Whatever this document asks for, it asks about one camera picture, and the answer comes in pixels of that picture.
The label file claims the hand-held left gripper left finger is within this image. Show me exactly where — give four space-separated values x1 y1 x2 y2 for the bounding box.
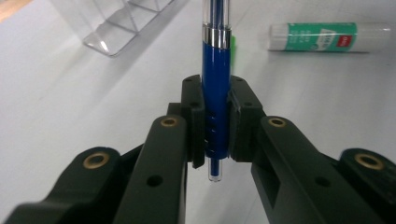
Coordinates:
167 74 206 170

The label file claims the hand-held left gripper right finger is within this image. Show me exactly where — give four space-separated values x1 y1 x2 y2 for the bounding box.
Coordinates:
228 74 268 163

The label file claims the blue pen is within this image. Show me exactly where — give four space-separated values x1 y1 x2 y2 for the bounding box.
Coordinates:
200 0 233 183

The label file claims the green highlighter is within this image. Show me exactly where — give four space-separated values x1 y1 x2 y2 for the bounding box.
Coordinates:
230 35 237 67

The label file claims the clear plastic organizer box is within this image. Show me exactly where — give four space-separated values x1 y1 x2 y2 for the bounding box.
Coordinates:
49 0 176 58

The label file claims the green and white glue stick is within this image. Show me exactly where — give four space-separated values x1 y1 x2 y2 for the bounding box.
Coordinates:
267 21 393 53

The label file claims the wooden table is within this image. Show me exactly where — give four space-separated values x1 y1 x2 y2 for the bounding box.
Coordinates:
0 0 33 23

